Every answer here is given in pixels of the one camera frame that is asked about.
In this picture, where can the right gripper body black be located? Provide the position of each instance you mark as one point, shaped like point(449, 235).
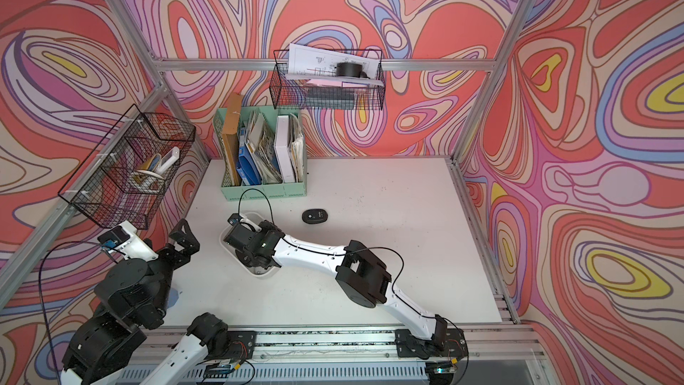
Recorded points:
point(265, 226)

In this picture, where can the aluminium rail base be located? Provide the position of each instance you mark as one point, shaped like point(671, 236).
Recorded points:
point(350, 355)

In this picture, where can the green file organizer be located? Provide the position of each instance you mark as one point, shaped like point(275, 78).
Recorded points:
point(258, 125)

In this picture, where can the black wire basket left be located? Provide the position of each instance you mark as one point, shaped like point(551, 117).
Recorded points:
point(104, 193)

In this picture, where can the brown envelope folder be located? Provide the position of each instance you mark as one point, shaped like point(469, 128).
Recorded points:
point(230, 138)

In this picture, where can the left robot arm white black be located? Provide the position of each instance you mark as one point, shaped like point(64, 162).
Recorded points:
point(133, 300)

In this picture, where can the black tape roll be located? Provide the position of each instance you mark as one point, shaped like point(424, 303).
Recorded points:
point(350, 70)

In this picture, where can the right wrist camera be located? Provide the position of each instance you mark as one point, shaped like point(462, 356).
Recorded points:
point(236, 219)

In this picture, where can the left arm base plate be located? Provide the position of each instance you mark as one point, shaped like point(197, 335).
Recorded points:
point(235, 345)

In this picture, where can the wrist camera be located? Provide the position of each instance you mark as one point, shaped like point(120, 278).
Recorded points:
point(124, 239)
point(236, 219)

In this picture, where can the white book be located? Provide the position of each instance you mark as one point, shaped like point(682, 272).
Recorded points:
point(282, 149)

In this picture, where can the blue folder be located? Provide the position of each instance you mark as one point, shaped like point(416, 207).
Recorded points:
point(247, 168)

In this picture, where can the green circuit board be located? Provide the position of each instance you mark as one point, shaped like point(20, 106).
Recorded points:
point(216, 370)

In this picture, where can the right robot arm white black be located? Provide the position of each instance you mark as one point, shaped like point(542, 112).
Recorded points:
point(357, 270)

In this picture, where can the white tube in basket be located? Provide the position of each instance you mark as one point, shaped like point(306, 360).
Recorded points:
point(167, 161)

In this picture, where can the black wire basket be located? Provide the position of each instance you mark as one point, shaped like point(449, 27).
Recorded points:
point(104, 193)
point(294, 95)

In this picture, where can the white storage tray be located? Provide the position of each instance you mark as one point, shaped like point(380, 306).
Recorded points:
point(261, 273)

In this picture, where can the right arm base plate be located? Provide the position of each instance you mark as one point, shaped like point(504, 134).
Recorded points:
point(450, 344)

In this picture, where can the black mouse top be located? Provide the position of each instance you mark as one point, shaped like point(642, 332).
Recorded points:
point(314, 216)

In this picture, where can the white paper sheets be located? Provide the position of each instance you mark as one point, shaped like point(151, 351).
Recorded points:
point(316, 67)

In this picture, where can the yellow tape roll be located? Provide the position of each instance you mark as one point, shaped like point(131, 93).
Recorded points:
point(146, 178)

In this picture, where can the black wire basket back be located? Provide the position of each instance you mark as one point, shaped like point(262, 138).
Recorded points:
point(294, 95)

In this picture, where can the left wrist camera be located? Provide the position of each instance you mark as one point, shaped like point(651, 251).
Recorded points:
point(124, 239)

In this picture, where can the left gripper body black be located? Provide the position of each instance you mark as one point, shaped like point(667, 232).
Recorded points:
point(170, 260)

